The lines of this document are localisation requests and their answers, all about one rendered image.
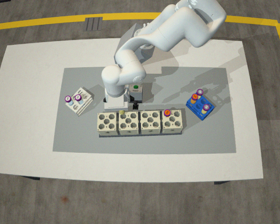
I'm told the beige bucket adapter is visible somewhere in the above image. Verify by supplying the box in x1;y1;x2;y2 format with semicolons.
119;112;139;135
97;112;118;136
161;110;182;133
140;111;161;134

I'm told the blue tube rack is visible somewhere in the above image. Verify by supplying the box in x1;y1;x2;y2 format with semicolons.
186;96;214;120

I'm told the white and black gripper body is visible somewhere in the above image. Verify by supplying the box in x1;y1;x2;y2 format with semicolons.
105;89;130;103

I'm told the grey bench mat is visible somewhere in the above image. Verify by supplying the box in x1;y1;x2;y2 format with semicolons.
53;66;236;154

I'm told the white tube rack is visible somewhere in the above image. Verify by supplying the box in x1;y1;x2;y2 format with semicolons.
66;89;93;116

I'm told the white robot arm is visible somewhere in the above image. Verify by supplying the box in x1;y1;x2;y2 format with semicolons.
101;0;227;111

